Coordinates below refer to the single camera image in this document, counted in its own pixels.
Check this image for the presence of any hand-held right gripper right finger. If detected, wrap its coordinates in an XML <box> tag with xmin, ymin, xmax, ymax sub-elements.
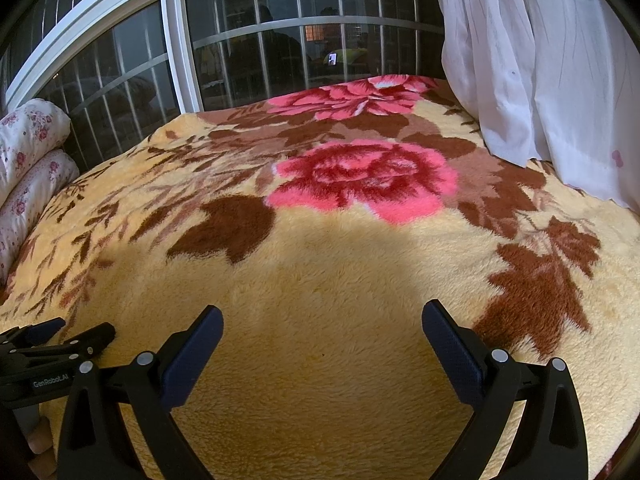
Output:
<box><xmin>421</xmin><ymin>299</ymin><xmax>590</xmax><ymax>480</ymax></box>

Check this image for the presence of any white floral quilt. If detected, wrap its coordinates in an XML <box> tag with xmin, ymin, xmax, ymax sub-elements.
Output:
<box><xmin>0</xmin><ymin>98</ymin><xmax>81</xmax><ymax>286</ymax></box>

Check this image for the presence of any yellow floral plush blanket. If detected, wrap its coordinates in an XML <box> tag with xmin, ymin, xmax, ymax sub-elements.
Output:
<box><xmin>0</xmin><ymin>74</ymin><xmax>640</xmax><ymax>480</ymax></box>

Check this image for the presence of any white sheer curtain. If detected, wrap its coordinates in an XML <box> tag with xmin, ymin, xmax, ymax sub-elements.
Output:
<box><xmin>427</xmin><ymin>0</ymin><xmax>640</xmax><ymax>211</ymax></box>

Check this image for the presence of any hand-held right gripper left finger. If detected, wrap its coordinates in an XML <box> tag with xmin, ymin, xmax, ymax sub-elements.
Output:
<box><xmin>57</xmin><ymin>305</ymin><xmax>224</xmax><ymax>480</ymax></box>

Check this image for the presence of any grey window railing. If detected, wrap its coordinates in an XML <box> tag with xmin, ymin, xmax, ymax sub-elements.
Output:
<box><xmin>10</xmin><ymin>0</ymin><xmax>446</xmax><ymax>161</ymax></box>

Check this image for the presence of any person's left hand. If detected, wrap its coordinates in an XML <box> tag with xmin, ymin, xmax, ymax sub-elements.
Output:
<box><xmin>27</xmin><ymin>417</ymin><xmax>53</xmax><ymax>456</ymax></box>

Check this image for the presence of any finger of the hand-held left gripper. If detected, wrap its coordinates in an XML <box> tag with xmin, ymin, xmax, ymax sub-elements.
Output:
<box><xmin>20</xmin><ymin>322</ymin><xmax>117</xmax><ymax>367</ymax></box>
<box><xmin>0</xmin><ymin>317</ymin><xmax>67</xmax><ymax>356</ymax></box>

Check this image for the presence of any white window frame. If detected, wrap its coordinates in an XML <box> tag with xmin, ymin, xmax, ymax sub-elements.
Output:
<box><xmin>0</xmin><ymin>0</ymin><xmax>446</xmax><ymax>113</ymax></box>

